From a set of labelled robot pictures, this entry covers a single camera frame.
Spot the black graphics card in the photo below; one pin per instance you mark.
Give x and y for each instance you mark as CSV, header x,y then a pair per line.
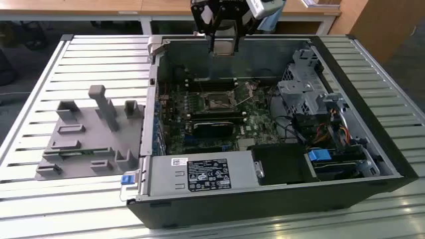
x,y
213,129

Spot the metal locking lever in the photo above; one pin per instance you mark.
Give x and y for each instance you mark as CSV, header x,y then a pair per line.
x,y
202,88
247,100

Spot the silver power supply unit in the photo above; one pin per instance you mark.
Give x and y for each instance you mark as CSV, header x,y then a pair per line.
x,y
166,179

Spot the black PC case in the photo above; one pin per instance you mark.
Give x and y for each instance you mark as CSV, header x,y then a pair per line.
x,y
233,211

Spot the green motherboard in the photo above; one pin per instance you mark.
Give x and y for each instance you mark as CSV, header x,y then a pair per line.
x,y
259,124

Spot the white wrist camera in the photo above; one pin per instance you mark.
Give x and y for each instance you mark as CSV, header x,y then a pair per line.
x,y
263,7

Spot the grey parts rack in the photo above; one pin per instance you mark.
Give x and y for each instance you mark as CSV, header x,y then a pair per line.
x,y
90,149

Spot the wooden cabinet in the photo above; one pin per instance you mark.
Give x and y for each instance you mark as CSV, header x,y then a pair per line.
x,y
382,25

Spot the silver disk bay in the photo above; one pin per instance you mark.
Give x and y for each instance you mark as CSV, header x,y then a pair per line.
x,y
299,99

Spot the green RAM stick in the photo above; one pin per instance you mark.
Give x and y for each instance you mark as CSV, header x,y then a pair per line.
x,y
86,152

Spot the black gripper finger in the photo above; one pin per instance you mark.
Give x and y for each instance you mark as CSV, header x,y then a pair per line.
x,y
237,42
213,37

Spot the black plastic shroud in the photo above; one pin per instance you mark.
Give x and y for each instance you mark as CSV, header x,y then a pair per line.
x,y
282,164

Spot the wooden desk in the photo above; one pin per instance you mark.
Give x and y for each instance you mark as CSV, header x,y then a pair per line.
x,y
66,6

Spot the CPU with silver top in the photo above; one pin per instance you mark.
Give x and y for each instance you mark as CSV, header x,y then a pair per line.
x,y
223,48

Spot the CPU socket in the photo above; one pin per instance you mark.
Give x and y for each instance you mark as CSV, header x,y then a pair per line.
x,y
218,102

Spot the silver chipset heatsink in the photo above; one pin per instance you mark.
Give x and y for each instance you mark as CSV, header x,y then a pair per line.
x,y
247,144

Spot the blue disk carrier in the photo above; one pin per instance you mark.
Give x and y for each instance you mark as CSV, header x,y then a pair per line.
x,y
319,155

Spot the black office chair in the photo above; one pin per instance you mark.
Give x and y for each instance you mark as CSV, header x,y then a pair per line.
x,y
35,41

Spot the blue case latch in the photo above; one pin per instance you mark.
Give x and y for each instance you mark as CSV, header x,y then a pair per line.
x,y
127,180

